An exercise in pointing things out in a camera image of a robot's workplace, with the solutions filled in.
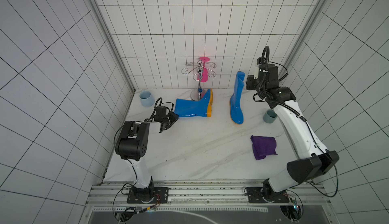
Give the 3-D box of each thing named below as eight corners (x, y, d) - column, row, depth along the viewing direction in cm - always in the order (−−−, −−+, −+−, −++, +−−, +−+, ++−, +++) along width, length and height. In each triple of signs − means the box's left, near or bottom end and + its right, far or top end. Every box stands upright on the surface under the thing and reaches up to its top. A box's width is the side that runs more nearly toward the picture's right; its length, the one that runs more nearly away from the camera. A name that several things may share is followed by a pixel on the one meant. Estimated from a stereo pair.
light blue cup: (139, 106, 110) (136, 101, 105) (142, 96, 117) (140, 90, 112) (153, 106, 110) (151, 101, 105) (155, 96, 117) (154, 90, 112)
